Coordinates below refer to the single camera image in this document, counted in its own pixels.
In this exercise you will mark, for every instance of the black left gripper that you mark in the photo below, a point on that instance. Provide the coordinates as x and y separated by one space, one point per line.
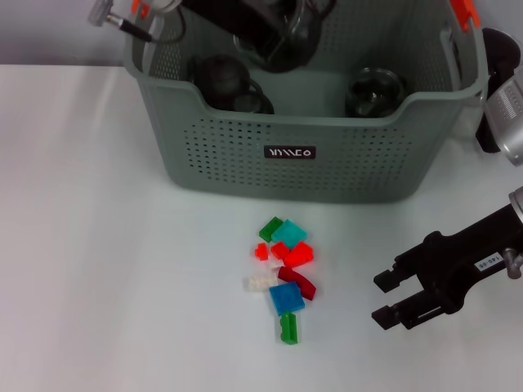
229 16

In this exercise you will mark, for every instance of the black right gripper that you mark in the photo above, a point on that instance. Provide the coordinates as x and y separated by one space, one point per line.
457 265

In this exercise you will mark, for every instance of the dark red curved brick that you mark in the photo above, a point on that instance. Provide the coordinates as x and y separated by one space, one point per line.
298 281

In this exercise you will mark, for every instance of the blue toy brick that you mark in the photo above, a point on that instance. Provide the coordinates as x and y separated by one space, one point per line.
286 300

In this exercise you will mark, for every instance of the long green toy brick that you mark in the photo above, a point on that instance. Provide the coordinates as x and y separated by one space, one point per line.
288 330

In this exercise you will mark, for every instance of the small red toy brick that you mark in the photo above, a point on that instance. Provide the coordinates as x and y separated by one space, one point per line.
260 251
280 250

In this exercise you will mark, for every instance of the grey-green perforated storage bin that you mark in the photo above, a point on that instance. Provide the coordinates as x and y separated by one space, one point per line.
327 171

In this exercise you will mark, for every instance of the black clay teapot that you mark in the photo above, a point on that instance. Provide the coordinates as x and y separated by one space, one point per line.
220 77

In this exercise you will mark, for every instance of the large red toy brick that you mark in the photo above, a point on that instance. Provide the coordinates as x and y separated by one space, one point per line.
300 255

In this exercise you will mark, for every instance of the teal toy brick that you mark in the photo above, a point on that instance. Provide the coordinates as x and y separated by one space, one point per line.
291 233

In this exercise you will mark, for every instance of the small green toy brick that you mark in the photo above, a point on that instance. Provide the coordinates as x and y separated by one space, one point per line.
269 228

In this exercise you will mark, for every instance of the black curved stand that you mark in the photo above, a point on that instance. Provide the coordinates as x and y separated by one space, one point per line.
496 45

